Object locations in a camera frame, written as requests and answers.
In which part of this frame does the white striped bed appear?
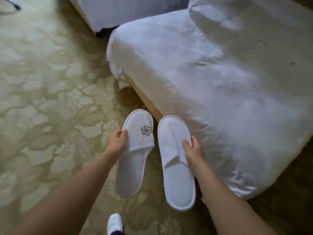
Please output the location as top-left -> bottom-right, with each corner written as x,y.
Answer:
69,0 -> 191,33

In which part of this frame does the person's right hand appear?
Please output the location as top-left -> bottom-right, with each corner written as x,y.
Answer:
182,136 -> 206,177

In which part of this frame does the person's left hand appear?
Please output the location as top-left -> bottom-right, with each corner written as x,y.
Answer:
105,129 -> 128,162

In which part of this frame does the person's right forearm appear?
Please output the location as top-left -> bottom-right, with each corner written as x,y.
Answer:
194,161 -> 279,235

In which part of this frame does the metal chair leg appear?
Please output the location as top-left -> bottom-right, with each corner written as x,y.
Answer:
0,0 -> 22,11

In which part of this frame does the person's white shoe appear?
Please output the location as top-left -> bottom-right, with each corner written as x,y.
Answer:
107,213 -> 124,235

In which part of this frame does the plain white slipper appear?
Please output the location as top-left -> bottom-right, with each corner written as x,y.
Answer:
157,115 -> 197,212
115,109 -> 156,198

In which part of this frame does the person's left forearm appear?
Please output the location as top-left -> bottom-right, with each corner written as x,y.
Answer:
9,151 -> 118,235

